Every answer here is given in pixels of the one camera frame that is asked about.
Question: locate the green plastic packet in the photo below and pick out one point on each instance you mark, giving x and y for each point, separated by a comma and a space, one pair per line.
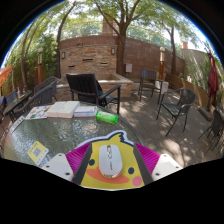
106, 117

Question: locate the black metal mesh chair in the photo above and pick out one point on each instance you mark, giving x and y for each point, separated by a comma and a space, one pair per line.
185, 100
215, 125

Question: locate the white computer mouse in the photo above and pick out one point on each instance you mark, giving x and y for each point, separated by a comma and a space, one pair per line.
110, 160

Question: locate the colourful printed brochure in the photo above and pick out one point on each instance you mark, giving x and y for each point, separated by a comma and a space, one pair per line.
37, 112

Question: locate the brown lamp post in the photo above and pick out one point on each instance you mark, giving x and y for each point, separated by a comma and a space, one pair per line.
162, 63
40, 66

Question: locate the grey wall box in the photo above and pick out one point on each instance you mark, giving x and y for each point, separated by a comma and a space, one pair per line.
128, 68

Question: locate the closed red parasol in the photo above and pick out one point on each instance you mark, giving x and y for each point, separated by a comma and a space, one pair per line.
212, 80

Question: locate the dark slatted chair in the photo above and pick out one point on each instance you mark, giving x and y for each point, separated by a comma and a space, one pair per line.
11, 96
147, 76

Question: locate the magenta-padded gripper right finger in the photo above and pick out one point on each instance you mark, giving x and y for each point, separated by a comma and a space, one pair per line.
148, 157

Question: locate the small white side table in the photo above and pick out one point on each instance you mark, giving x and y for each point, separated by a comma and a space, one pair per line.
162, 86

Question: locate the white printed strip card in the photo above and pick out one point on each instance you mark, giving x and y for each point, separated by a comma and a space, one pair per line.
17, 123

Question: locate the white booklet stack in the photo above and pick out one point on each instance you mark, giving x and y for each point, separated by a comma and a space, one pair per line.
85, 111

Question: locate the yellow square card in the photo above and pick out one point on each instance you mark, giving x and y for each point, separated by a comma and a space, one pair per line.
37, 152

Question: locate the black wooden armchair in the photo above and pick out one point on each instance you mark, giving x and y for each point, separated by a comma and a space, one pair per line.
83, 87

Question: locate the stone fountain basin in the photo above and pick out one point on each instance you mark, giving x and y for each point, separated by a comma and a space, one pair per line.
115, 80

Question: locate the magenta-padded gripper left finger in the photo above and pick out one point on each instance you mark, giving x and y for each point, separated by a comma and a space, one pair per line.
77, 157

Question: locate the dark wicker chair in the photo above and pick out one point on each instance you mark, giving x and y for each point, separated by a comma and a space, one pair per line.
46, 83
38, 98

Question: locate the orange parasol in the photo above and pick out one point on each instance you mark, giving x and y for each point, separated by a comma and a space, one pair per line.
5, 74

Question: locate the yellow duck mouse pad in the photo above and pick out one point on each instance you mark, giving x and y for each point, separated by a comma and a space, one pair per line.
110, 182

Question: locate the tall tree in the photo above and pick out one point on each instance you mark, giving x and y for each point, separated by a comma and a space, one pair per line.
120, 53

